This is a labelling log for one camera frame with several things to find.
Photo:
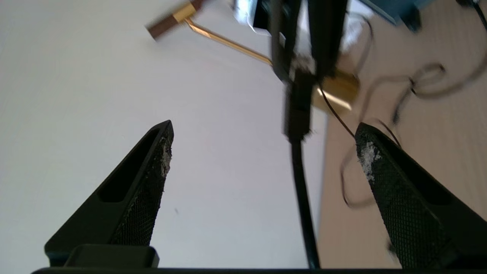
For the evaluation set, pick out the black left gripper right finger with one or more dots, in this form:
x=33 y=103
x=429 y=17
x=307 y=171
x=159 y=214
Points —
x=418 y=220

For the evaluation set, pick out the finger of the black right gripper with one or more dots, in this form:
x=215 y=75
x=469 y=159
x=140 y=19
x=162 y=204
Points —
x=327 y=30
x=284 y=34

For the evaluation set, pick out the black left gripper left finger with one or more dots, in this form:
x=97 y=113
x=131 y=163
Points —
x=114 y=220

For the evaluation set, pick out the crumpled white tissue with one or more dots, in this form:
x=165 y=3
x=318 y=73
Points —
x=354 y=34

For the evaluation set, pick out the brass desk lamp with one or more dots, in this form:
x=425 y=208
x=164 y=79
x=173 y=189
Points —
x=228 y=41

